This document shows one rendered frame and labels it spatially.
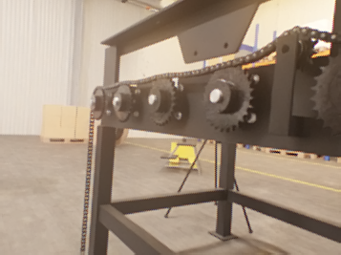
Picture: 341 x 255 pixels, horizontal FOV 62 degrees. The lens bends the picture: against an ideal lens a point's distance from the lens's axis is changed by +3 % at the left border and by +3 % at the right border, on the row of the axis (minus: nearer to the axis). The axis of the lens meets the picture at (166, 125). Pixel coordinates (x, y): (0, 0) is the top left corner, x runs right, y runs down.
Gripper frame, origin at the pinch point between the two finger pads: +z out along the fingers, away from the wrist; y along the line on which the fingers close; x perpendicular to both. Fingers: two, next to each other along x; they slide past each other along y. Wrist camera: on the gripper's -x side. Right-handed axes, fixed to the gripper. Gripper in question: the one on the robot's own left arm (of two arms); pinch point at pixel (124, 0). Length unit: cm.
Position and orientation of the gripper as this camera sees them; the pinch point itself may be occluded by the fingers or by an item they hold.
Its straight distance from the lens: 126.5
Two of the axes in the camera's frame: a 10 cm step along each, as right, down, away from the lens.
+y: -5.6, -0.5, 8.2
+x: -8.2, -0.5, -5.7
